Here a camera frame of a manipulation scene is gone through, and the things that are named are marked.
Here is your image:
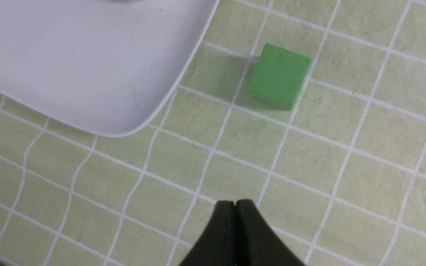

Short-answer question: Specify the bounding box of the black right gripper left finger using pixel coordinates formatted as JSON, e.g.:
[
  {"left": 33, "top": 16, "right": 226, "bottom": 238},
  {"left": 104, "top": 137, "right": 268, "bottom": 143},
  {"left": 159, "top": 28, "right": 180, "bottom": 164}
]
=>
[{"left": 180, "top": 201, "right": 236, "bottom": 266}]

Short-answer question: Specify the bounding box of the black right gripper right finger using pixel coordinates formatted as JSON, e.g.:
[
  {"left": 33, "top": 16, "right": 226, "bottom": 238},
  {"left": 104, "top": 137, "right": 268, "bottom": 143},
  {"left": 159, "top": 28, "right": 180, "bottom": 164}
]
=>
[{"left": 235, "top": 199, "right": 304, "bottom": 266}]

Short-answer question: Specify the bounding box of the white square plate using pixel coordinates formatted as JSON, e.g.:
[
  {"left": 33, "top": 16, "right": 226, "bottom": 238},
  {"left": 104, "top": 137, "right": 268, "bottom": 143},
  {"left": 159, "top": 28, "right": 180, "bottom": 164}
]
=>
[{"left": 0, "top": 0, "right": 219, "bottom": 137}]

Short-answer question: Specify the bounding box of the green checkered tablecloth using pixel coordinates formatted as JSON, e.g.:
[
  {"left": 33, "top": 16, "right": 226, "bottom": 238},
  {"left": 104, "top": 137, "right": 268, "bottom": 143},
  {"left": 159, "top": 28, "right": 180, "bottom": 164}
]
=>
[{"left": 0, "top": 0, "right": 426, "bottom": 266}]

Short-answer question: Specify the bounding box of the green foam cube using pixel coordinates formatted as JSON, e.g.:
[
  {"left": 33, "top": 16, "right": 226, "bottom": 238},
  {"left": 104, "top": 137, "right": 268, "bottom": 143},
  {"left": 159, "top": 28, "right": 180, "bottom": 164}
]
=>
[{"left": 248, "top": 43, "right": 313, "bottom": 111}]

